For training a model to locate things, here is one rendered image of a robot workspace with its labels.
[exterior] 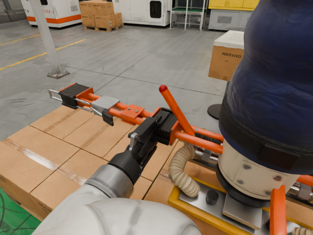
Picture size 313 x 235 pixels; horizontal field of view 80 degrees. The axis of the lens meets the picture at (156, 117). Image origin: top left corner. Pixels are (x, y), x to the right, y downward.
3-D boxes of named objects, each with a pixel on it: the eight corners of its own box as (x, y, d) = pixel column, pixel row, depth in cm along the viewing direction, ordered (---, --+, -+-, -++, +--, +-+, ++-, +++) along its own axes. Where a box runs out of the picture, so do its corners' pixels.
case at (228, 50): (222, 61, 259) (229, 30, 235) (253, 67, 241) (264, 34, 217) (207, 76, 218) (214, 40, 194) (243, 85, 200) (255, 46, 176)
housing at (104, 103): (122, 110, 65) (120, 99, 62) (109, 120, 60) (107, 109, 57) (105, 105, 67) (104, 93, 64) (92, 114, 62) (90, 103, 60)
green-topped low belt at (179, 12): (204, 28, 736) (207, 9, 698) (201, 30, 697) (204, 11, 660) (174, 25, 775) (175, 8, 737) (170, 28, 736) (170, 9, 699)
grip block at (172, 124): (183, 127, 58) (185, 112, 54) (170, 148, 51) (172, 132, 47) (159, 120, 61) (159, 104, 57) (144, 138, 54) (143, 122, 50)
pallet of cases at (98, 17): (124, 27, 752) (121, 0, 698) (109, 32, 676) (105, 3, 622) (99, 24, 790) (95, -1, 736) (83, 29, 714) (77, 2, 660)
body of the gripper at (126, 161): (100, 157, 39) (126, 131, 45) (107, 182, 44) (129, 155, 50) (131, 171, 36) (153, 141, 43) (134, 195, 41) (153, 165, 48)
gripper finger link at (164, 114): (149, 124, 51) (149, 122, 51) (160, 111, 56) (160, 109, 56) (159, 127, 50) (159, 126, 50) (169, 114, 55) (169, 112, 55)
